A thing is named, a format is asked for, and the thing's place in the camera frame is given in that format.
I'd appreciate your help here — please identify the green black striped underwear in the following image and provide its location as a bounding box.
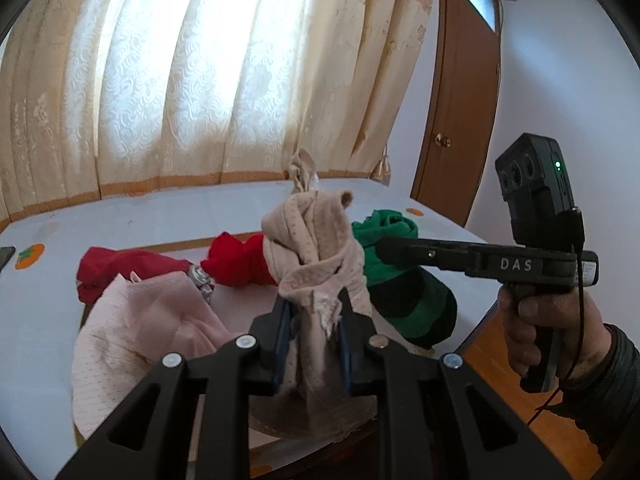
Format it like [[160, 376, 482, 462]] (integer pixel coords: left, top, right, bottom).
[[350, 208, 458, 348]]

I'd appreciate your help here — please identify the brown wooden door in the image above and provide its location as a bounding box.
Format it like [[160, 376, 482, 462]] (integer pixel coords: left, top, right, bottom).
[[410, 0, 502, 228]]

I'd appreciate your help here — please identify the cream and orange curtain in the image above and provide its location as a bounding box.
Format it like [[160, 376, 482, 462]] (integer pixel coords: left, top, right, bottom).
[[0, 0, 441, 226]]

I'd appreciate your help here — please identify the white dotted underwear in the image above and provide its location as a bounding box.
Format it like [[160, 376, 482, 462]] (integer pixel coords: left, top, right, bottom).
[[70, 327, 221, 453]]

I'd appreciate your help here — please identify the person's right hand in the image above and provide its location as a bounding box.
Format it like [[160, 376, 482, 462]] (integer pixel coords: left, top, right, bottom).
[[497, 285, 613, 393]]

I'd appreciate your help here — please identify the shallow tan cardboard box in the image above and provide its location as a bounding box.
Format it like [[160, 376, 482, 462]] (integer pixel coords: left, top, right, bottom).
[[74, 232, 381, 461]]

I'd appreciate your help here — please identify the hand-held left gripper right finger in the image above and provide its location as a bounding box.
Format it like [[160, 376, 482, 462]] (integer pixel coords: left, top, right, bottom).
[[336, 287, 573, 480]]

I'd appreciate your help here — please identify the person's right forearm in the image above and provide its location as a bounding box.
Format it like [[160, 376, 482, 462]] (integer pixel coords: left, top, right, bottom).
[[540, 322, 640, 480]]

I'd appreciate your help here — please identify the beige lace underwear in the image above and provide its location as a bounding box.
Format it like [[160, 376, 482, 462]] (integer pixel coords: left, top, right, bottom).
[[261, 148, 373, 441]]

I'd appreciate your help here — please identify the grey patterned waistband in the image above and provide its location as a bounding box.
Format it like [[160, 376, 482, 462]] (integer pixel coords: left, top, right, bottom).
[[187, 264, 217, 306]]

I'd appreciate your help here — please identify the red underwear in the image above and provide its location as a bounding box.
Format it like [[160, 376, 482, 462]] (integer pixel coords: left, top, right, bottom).
[[76, 246, 193, 305], [200, 231, 281, 288]]

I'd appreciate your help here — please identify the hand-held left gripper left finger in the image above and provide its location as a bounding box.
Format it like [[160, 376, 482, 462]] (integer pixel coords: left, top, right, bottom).
[[55, 300, 293, 480]]

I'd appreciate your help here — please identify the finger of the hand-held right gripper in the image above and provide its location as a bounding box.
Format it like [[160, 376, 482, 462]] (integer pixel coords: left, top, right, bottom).
[[376, 236, 472, 276]]

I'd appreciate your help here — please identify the curtain tassel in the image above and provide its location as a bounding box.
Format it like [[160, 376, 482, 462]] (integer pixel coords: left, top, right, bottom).
[[372, 142, 393, 186]]

